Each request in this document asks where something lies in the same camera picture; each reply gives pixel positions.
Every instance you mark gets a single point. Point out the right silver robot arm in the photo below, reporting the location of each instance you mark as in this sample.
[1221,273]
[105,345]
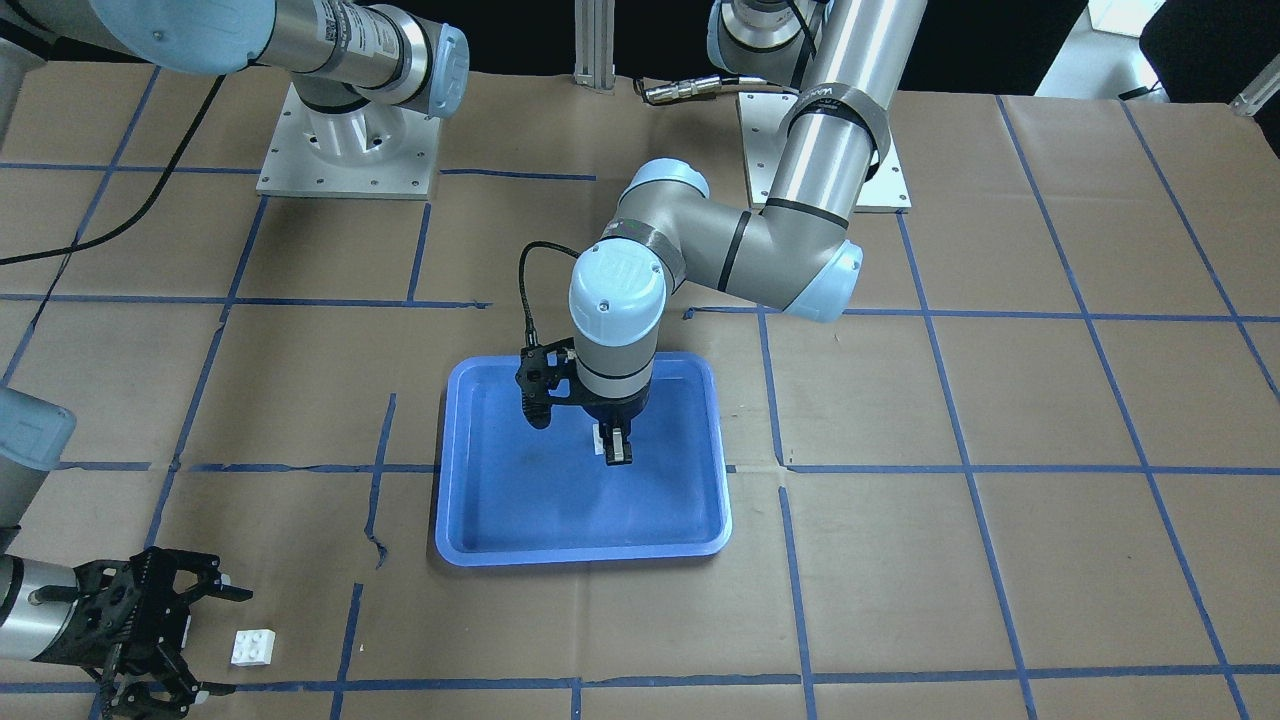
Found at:
[342,56]

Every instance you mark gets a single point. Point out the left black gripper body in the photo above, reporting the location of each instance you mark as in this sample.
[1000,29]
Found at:
[614,411]

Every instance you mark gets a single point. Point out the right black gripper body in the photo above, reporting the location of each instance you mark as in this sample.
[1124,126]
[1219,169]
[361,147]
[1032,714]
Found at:
[88,607]

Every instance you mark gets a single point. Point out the blue plastic tray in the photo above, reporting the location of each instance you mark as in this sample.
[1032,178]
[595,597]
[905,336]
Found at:
[510,494]

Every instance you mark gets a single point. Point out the aluminium frame post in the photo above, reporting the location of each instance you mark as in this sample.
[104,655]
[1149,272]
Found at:
[595,24]

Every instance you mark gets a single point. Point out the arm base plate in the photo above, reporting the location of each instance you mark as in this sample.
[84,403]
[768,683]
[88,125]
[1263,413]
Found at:
[822,167]
[374,152]

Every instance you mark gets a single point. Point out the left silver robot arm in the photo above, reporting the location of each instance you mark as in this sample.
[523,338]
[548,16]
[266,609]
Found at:
[844,60]

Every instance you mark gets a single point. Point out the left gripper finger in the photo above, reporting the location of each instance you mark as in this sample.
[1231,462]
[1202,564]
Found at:
[618,449]
[603,440]

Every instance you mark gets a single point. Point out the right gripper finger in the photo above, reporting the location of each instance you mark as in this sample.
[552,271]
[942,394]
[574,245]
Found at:
[168,582]
[152,681]

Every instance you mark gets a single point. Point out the brown paper table cover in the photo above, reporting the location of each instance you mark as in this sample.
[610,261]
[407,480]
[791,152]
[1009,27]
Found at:
[1031,472]

